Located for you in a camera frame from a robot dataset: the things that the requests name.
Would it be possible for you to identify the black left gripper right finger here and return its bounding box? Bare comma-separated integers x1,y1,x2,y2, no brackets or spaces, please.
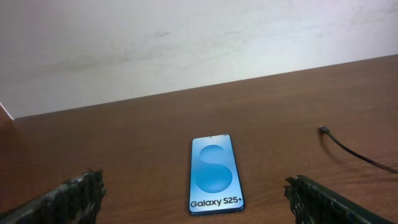
284,175,393,224

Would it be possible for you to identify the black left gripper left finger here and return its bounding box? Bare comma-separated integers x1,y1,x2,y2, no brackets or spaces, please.
1,170,106,224

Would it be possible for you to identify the black USB charging cable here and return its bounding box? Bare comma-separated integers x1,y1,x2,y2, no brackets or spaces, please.
318,124,398,174

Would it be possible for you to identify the blue Galaxy smartphone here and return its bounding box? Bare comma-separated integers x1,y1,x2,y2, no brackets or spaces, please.
188,134,246,216

